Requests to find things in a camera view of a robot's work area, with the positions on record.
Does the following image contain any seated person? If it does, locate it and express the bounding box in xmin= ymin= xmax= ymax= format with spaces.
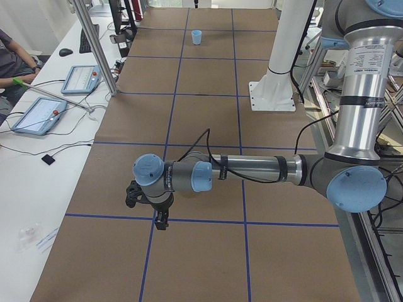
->
xmin=1 ymin=30 xmax=42 ymax=108

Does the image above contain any far blue teach pendant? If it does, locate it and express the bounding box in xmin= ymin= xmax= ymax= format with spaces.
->
xmin=60 ymin=65 xmax=101 ymax=95

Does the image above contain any black computer keyboard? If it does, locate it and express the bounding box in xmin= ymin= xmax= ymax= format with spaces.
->
xmin=79 ymin=24 xmax=99 ymax=53

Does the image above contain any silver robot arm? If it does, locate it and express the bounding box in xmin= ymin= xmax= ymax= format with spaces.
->
xmin=125 ymin=1 xmax=402 ymax=230

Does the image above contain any near blue teach pendant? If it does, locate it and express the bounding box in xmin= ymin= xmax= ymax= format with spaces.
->
xmin=11 ymin=97 xmax=67 ymax=136

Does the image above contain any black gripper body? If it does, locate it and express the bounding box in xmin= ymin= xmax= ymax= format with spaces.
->
xmin=150 ymin=194 xmax=174 ymax=216

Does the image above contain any clear plastic bag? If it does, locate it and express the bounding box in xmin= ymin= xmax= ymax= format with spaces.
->
xmin=16 ymin=223 xmax=42 ymax=252

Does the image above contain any black computer monitor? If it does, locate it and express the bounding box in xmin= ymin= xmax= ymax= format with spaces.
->
xmin=108 ymin=0 xmax=137 ymax=40

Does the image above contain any blue teach pendant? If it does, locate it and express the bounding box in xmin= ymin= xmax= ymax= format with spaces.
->
xmin=60 ymin=65 xmax=101 ymax=95
xmin=11 ymin=97 xmax=67 ymax=136

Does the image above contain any small black square pad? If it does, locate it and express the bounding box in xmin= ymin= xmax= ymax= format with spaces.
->
xmin=41 ymin=154 xmax=55 ymax=165

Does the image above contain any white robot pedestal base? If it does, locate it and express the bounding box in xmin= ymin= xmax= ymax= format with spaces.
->
xmin=249 ymin=0 xmax=315 ymax=112

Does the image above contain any brown paper table mat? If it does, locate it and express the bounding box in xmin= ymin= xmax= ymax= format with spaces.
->
xmin=32 ymin=8 xmax=360 ymax=301

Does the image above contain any light blue plastic cup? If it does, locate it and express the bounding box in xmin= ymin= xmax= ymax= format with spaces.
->
xmin=191 ymin=30 xmax=202 ymax=45

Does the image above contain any black computer mouse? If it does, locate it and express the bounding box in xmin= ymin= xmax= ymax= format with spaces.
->
xmin=59 ymin=48 xmax=73 ymax=57

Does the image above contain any aluminium frame post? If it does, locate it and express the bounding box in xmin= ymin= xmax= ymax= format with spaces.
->
xmin=72 ymin=0 xmax=118 ymax=96

